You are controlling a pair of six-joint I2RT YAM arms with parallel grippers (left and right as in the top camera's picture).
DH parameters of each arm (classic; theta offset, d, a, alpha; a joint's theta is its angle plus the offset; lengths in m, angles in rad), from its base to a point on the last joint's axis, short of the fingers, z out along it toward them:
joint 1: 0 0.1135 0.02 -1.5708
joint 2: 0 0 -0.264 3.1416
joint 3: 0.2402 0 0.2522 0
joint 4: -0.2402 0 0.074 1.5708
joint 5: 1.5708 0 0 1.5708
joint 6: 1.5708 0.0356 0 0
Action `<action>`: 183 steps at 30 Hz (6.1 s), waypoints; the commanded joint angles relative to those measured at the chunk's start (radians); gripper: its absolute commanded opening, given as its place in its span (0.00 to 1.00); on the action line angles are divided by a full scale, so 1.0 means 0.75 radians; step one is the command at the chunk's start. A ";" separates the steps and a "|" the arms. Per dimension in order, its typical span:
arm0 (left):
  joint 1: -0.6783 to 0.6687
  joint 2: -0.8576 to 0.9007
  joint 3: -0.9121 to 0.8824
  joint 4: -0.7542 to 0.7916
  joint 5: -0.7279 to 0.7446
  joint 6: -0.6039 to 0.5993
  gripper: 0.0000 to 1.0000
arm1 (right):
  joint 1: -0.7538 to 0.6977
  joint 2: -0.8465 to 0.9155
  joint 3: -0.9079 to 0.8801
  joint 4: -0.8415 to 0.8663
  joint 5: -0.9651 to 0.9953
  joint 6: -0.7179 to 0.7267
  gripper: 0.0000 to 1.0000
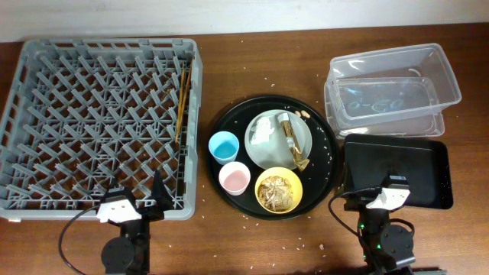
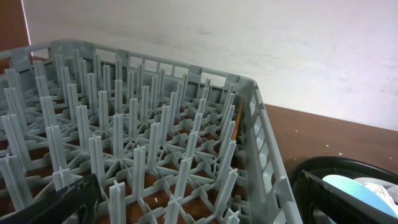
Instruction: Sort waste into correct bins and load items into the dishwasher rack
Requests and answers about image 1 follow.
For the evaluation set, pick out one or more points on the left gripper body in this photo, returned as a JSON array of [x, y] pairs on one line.
[[147, 213]]

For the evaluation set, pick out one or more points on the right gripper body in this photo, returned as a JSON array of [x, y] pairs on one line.
[[362, 202]]

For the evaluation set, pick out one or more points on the pink plastic cup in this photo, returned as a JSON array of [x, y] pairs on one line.
[[234, 178]]

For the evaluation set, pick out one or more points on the blue plastic cup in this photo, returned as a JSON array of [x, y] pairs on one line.
[[224, 147]]

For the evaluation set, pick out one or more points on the gold snack wrapper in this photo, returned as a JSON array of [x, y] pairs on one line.
[[292, 142]]

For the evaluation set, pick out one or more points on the food scraps pile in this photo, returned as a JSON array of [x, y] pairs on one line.
[[275, 194]]

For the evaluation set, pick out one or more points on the yellow bowl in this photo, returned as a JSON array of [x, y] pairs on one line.
[[294, 180]]

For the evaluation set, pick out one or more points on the white tissue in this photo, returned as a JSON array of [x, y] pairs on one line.
[[261, 131]]

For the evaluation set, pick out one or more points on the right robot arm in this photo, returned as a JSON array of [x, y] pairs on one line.
[[387, 242]]

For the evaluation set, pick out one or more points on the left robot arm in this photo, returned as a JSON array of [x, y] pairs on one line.
[[129, 253]]

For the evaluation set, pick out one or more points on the grey dishwasher rack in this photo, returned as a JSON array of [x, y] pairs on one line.
[[83, 114]]

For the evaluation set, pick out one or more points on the black rectangular tray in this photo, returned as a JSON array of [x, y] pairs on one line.
[[370, 159]]

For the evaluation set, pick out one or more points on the lower clear plastic bin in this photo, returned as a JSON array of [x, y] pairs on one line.
[[420, 124]]

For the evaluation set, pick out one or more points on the clear plastic bin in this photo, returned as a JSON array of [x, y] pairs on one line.
[[420, 124], [422, 60]]

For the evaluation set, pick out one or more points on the upper clear plastic bin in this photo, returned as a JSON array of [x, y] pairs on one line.
[[422, 60]]

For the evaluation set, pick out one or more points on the round black tray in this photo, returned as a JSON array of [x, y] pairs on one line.
[[318, 179]]

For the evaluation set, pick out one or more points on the grey round plate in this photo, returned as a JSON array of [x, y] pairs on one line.
[[275, 153]]

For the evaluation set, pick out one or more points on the brown wooden chopstick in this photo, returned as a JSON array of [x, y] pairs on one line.
[[185, 94], [180, 106]]

